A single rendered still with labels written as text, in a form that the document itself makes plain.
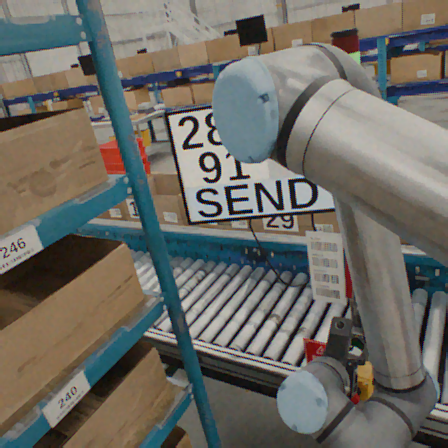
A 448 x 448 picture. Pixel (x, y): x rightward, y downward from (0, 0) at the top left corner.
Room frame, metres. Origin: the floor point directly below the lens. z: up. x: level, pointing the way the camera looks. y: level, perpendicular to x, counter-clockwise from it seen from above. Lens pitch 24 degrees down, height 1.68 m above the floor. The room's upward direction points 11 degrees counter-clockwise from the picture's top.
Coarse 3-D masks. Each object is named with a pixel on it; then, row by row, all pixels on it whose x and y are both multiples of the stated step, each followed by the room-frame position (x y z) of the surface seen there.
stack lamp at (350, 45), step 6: (348, 36) 0.77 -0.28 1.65; (354, 36) 0.78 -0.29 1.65; (336, 42) 0.78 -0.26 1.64; (342, 42) 0.78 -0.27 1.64; (348, 42) 0.77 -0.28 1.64; (354, 42) 0.78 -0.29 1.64; (342, 48) 0.78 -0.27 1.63; (348, 48) 0.77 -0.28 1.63; (354, 48) 0.78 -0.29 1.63; (354, 54) 0.77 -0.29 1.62
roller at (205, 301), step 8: (232, 264) 1.62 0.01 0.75; (232, 272) 1.56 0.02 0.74; (224, 280) 1.50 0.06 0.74; (216, 288) 1.45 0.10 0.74; (224, 288) 1.48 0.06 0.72; (208, 296) 1.40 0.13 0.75; (216, 296) 1.42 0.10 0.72; (200, 304) 1.35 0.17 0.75; (208, 304) 1.37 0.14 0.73; (192, 312) 1.31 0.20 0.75; (200, 312) 1.33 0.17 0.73; (192, 320) 1.28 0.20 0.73
